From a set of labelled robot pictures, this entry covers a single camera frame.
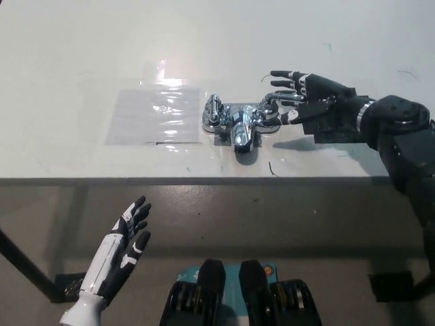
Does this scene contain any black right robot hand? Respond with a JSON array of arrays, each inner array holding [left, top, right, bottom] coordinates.
[[269, 69, 371, 125]]

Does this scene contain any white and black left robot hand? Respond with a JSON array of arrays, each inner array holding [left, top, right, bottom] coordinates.
[[78, 195, 153, 303]]

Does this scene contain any chrome lever faucet handle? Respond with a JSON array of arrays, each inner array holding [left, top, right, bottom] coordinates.
[[260, 90, 305, 125], [203, 94, 225, 125]]

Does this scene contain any chrome faucet body with spout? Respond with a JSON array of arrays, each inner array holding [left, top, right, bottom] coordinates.
[[201, 103, 283, 156]]

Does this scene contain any black tape patch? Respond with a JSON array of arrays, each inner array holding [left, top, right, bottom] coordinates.
[[302, 98, 380, 145]]

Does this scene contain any black table leg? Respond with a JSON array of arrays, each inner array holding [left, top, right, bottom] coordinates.
[[0, 225, 66, 304]]

